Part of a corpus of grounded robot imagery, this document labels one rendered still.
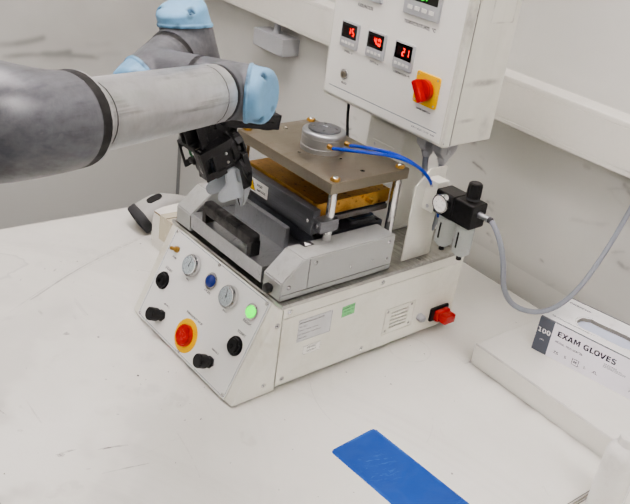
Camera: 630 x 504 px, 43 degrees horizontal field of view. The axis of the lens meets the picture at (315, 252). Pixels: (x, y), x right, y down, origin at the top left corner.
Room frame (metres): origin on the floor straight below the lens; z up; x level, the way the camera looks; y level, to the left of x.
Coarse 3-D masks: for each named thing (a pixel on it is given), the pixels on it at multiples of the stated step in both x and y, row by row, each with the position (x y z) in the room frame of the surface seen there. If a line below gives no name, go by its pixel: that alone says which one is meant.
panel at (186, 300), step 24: (192, 240) 1.29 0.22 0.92; (168, 264) 1.29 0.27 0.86; (216, 264) 1.22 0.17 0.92; (168, 288) 1.26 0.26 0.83; (192, 288) 1.22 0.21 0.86; (216, 288) 1.19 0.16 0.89; (240, 288) 1.16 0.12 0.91; (144, 312) 1.26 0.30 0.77; (168, 312) 1.23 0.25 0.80; (192, 312) 1.19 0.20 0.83; (216, 312) 1.16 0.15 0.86; (240, 312) 1.13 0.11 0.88; (264, 312) 1.11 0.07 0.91; (168, 336) 1.20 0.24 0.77; (216, 336) 1.13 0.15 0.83; (240, 336) 1.11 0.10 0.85; (192, 360) 1.14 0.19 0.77; (216, 360) 1.11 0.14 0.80; (240, 360) 1.08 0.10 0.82; (216, 384) 1.08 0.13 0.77
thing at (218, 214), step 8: (208, 208) 1.26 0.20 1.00; (216, 208) 1.25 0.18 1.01; (208, 216) 1.27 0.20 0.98; (216, 216) 1.24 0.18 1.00; (224, 216) 1.23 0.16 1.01; (232, 216) 1.23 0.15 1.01; (224, 224) 1.22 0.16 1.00; (232, 224) 1.21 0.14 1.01; (240, 224) 1.20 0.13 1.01; (232, 232) 1.20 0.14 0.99; (240, 232) 1.19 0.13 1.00; (248, 232) 1.18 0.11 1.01; (256, 232) 1.18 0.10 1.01; (248, 240) 1.17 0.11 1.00; (256, 240) 1.17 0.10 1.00; (248, 248) 1.17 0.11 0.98; (256, 248) 1.17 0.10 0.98
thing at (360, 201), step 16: (256, 160) 1.38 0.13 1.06; (272, 160) 1.39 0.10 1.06; (272, 176) 1.31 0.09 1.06; (288, 176) 1.32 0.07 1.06; (304, 192) 1.26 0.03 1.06; (320, 192) 1.27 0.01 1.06; (352, 192) 1.29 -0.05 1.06; (368, 192) 1.30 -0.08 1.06; (384, 192) 1.33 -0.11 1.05; (320, 208) 1.22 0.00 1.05; (336, 208) 1.25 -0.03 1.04; (352, 208) 1.28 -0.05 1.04; (368, 208) 1.30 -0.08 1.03; (384, 208) 1.33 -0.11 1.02
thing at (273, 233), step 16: (224, 208) 1.34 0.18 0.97; (240, 208) 1.31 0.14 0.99; (256, 208) 1.28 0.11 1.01; (192, 224) 1.30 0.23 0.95; (208, 224) 1.27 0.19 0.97; (256, 224) 1.27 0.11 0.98; (272, 224) 1.24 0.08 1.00; (208, 240) 1.26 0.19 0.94; (224, 240) 1.22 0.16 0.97; (240, 240) 1.22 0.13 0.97; (272, 240) 1.24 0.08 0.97; (288, 240) 1.25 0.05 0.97; (240, 256) 1.18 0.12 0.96; (256, 256) 1.17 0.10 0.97; (272, 256) 1.18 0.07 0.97; (256, 272) 1.15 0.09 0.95
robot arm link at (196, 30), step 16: (176, 0) 1.16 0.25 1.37; (192, 0) 1.15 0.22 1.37; (160, 16) 1.12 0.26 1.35; (176, 16) 1.11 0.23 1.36; (192, 16) 1.12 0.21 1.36; (208, 16) 1.15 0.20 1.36; (176, 32) 1.11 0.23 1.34; (192, 32) 1.12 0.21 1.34; (208, 32) 1.14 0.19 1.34; (192, 48) 1.10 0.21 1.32; (208, 48) 1.14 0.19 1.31
